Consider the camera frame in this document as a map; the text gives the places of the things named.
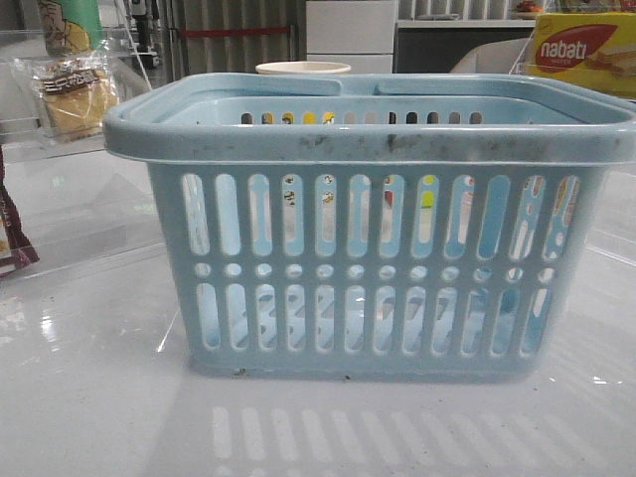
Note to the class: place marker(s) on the beige paper cup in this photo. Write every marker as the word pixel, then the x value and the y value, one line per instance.
pixel 303 68

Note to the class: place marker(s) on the clear acrylic shelf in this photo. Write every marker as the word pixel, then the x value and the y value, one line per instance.
pixel 24 136

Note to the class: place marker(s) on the yellow nabati wafer box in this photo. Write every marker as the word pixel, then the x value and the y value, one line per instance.
pixel 593 50

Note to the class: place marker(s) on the green cartoon snack can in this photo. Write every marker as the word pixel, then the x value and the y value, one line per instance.
pixel 70 27

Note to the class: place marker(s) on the white drawer cabinet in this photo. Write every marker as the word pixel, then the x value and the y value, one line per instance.
pixel 360 34

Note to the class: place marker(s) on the packaged bread slice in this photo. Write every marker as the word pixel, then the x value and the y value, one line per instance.
pixel 70 94

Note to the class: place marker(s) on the maroon snack bag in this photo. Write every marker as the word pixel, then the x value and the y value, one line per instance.
pixel 17 251

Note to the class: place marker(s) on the light blue plastic basket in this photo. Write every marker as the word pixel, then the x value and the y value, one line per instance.
pixel 404 227

